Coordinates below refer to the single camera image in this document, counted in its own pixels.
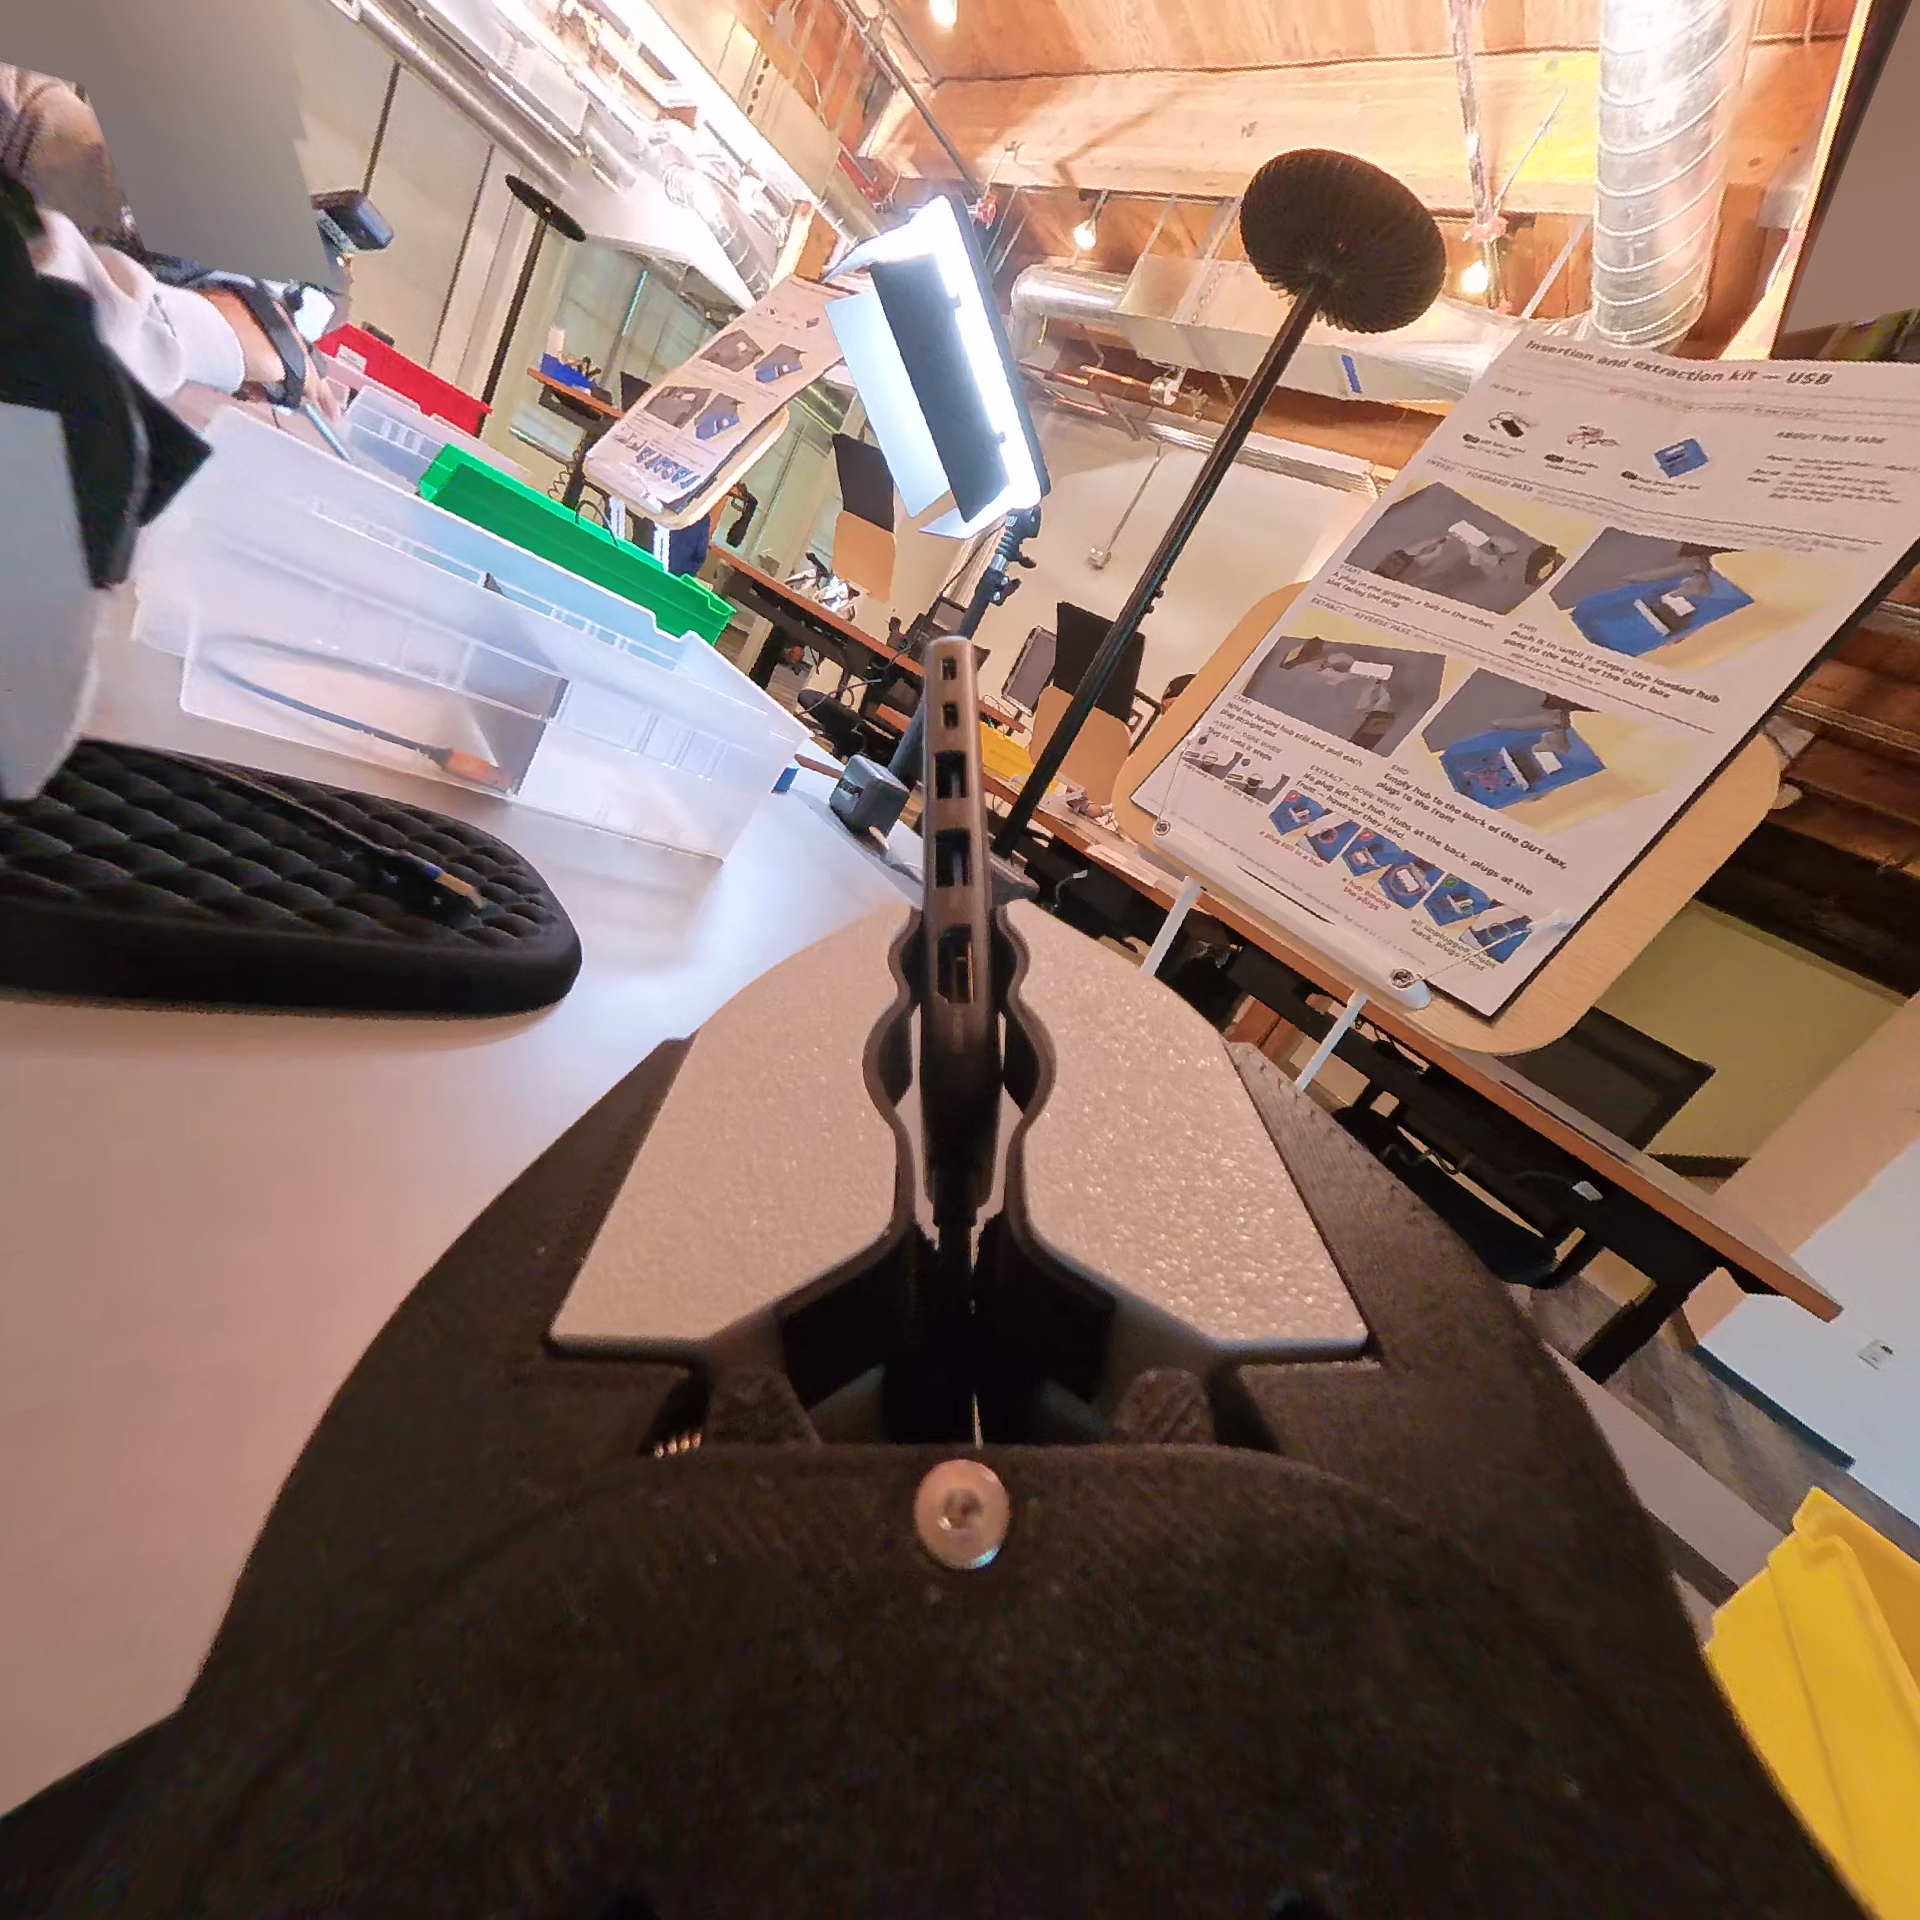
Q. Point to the studio light panel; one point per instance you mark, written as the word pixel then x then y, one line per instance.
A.
pixel 962 390

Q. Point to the black light stand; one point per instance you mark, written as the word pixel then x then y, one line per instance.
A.
pixel 1008 563

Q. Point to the tilted picture poster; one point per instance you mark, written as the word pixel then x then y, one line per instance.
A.
pixel 720 390

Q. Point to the small grey label printer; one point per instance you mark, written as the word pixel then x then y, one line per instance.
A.
pixel 869 796

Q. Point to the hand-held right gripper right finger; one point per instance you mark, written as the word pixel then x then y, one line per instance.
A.
pixel 1184 1170

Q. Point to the usb instruction poster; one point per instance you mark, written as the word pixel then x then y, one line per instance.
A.
pixel 1575 600

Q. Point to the green plastic bin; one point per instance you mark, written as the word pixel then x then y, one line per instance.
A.
pixel 599 563

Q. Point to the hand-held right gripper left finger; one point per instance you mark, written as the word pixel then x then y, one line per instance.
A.
pixel 750 1170

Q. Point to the black usb hub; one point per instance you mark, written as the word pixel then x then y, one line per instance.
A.
pixel 957 809

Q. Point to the slim black floor lamp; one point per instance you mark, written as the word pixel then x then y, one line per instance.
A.
pixel 543 210

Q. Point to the floor lamp round black head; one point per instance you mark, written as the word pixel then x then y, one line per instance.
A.
pixel 1343 240

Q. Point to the clear plastic bin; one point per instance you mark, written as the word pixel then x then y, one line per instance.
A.
pixel 399 441
pixel 630 735

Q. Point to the large yellow storage bin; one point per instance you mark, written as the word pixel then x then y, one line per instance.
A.
pixel 1829 1694

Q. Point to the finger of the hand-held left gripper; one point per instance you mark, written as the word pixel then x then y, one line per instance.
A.
pixel 44 600

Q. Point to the wooden poster board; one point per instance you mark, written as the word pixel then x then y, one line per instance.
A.
pixel 1680 902

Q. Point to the small yellow parts bin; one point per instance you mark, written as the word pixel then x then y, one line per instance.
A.
pixel 1005 754

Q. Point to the rectangular metal duct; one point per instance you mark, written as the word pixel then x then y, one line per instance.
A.
pixel 1200 315

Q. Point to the silver spiral duct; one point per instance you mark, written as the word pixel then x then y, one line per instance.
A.
pixel 1664 180

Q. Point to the red plastic bin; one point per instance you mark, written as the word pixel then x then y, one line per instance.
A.
pixel 412 383

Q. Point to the black textured mat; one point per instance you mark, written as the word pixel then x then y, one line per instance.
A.
pixel 182 902

